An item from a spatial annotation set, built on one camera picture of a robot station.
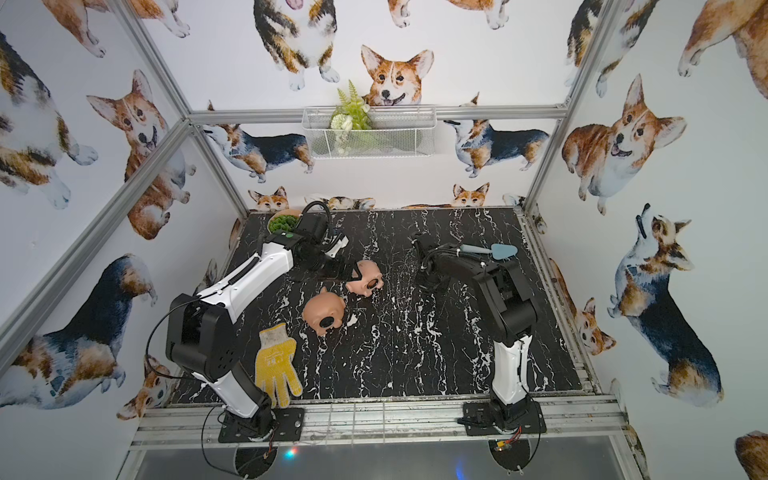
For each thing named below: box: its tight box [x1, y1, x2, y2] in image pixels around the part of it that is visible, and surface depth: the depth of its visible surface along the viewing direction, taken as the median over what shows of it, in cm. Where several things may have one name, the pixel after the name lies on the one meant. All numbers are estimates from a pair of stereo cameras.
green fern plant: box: [330, 80, 372, 132], surface depth 85 cm
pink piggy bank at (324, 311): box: [302, 286, 346, 336], surface depth 88 cm
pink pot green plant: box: [267, 209, 301, 234], surface depth 105 cm
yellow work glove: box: [255, 323, 303, 409], surface depth 84 cm
